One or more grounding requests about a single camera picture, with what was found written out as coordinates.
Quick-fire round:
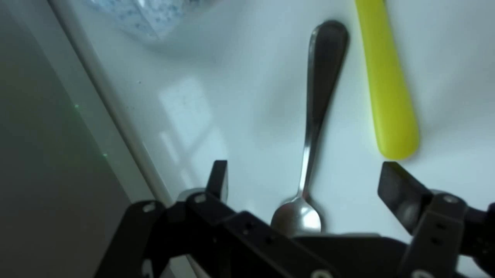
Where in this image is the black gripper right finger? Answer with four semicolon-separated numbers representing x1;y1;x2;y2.
377;160;434;236

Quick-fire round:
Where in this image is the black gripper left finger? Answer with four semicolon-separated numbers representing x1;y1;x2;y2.
205;158;230;203

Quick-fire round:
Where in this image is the silver metal spoon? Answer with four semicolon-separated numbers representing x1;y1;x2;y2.
269;18;351;237

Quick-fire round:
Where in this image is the white washer with knobs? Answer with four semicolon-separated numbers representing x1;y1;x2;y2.
47;0;495;278

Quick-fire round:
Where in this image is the yellow plastic fork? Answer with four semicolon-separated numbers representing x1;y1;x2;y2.
354;0;420;160

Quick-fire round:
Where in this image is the clear plastic bag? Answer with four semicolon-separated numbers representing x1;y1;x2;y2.
86;0;218;43

